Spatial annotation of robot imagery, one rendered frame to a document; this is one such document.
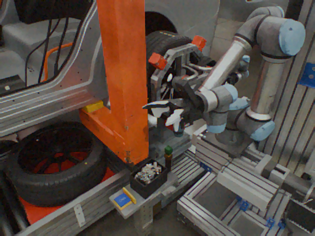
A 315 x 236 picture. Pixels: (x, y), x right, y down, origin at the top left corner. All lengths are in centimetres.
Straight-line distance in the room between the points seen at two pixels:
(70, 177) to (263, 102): 119
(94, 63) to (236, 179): 116
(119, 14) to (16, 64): 144
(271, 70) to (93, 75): 116
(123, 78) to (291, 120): 85
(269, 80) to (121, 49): 66
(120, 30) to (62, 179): 98
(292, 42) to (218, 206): 120
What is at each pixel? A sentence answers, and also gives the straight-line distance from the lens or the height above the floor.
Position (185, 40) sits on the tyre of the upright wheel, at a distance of 184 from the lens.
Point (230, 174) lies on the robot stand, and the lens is 131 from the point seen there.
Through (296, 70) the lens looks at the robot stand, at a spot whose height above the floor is 123.
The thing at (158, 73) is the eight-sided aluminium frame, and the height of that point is 99.
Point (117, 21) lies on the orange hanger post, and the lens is 113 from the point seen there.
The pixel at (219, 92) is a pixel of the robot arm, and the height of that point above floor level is 125.
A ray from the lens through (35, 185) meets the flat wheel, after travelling 169.
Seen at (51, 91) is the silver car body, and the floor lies 93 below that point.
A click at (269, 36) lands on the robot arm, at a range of 102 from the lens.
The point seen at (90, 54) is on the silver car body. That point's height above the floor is 110.
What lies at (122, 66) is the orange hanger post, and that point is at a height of 121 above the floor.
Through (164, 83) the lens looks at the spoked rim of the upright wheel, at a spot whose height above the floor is 84.
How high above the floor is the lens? 166
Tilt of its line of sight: 34 degrees down
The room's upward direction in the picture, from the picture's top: straight up
